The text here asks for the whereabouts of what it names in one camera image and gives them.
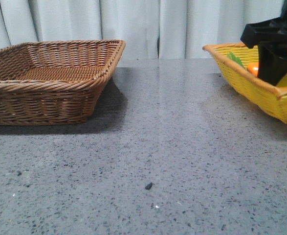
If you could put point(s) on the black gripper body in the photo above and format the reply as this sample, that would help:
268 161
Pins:
269 31

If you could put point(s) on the yellow wicker basket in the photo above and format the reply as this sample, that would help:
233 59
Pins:
271 99

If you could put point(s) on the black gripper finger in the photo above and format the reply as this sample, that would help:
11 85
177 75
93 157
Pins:
272 62

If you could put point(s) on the orange toy carrot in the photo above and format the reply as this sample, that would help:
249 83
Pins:
252 68

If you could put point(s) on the brown wicker basket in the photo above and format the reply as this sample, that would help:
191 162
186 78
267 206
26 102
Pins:
55 82

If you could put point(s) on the pale grey curtain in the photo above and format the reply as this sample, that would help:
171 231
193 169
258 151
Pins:
152 29

